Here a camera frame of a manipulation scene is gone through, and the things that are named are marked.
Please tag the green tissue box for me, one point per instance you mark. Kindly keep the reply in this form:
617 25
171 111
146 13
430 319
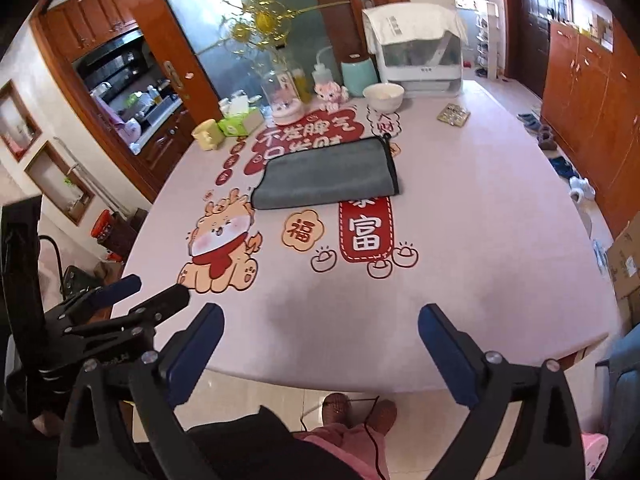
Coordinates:
239 121

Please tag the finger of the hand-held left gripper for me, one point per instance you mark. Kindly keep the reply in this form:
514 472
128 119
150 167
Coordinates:
160 305
117 291

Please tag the white bowl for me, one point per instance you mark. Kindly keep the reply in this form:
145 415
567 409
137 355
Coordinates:
383 97

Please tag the clear squeeze bottle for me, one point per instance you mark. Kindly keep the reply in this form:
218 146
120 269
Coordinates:
322 71

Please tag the pink printed tablecloth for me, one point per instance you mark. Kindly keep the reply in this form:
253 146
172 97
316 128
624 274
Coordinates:
450 240

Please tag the mint green canister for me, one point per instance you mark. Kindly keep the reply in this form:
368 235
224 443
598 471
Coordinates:
359 78

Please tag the blue shoes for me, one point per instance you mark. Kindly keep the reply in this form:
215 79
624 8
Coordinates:
562 167

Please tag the golden branch decoration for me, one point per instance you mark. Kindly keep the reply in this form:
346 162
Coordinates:
260 20

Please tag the person's black top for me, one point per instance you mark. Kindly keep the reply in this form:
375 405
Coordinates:
250 445

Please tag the grey towel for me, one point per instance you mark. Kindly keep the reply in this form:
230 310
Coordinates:
327 175

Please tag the white cloth cover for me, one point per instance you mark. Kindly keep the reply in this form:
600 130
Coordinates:
414 22

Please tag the person's pink trouser legs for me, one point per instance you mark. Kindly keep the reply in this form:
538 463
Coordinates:
345 452

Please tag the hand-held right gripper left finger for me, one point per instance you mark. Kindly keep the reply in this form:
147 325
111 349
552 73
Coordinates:
196 355

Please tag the glass dome with pink figure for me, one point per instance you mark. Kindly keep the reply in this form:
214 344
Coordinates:
283 100

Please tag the cardboard box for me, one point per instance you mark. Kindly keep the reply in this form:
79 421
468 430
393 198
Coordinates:
625 270

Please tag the brown slipper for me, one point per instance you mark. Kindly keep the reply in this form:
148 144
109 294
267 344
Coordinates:
336 409
386 415

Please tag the white shoes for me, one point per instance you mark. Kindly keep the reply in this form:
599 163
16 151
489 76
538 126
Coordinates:
583 188

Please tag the yellow liquid bottle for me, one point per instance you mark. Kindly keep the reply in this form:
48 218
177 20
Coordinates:
301 85

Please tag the red stool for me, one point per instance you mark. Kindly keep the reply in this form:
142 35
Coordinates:
106 232

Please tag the blue chair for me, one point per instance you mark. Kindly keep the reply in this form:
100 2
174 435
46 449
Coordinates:
622 380

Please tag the white countertop appliance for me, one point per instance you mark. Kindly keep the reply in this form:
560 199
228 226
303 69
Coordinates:
419 67

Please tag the yellow mug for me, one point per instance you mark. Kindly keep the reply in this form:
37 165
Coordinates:
207 135

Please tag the wooden wall cabinet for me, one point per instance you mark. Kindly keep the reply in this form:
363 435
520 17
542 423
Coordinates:
590 110

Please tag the pink plush toy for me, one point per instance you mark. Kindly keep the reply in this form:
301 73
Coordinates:
330 95

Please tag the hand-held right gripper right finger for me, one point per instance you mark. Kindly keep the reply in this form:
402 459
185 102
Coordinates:
447 360

